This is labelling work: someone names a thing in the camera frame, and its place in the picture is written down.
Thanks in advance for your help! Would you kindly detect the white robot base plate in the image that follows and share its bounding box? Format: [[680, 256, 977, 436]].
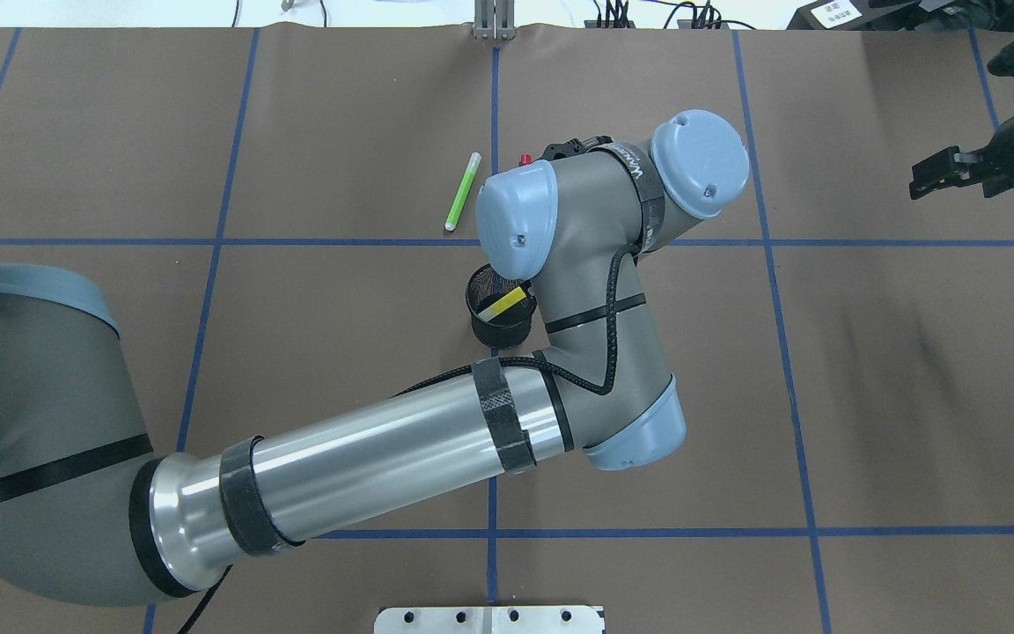
[[373, 605, 606, 633]]

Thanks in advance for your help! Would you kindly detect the black mesh pen cup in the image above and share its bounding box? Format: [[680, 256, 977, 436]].
[[464, 264, 538, 350]]

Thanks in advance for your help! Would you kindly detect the green highlighter pen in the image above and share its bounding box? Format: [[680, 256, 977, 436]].
[[444, 151, 482, 232]]

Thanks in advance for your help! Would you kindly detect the yellow highlighter pen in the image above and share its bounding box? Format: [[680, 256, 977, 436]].
[[476, 286, 528, 322]]

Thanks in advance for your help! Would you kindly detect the usb hub with cables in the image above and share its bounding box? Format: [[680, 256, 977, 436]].
[[584, 0, 636, 29]]

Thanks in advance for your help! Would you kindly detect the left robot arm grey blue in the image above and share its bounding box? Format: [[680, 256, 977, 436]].
[[0, 111, 750, 607]]

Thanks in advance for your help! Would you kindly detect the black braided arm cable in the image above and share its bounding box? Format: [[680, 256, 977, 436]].
[[177, 242, 649, 634]]

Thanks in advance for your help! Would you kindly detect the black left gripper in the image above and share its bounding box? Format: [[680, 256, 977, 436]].
[[540, 136, 614, 162]]

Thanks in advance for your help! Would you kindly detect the aluminium frame post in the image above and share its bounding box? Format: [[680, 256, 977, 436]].
[[472, 0, 518, 41]]

